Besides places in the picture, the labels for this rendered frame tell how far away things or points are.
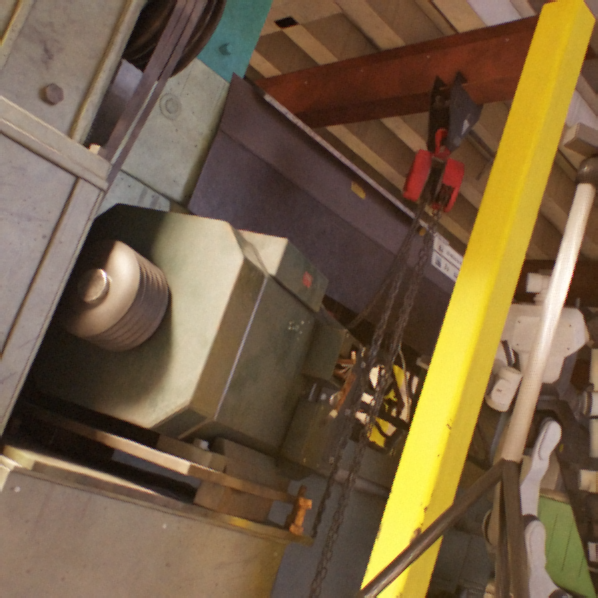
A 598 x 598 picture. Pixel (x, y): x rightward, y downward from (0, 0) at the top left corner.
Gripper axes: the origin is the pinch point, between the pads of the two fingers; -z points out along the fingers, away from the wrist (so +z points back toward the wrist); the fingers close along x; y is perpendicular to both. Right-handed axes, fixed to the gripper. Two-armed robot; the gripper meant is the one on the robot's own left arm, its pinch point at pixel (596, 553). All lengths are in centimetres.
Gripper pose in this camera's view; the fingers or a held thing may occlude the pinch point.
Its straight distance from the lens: 282.9
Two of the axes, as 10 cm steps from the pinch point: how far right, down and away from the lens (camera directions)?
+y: 9.8, 0.8, -1.8
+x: -1.6, -2.2, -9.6
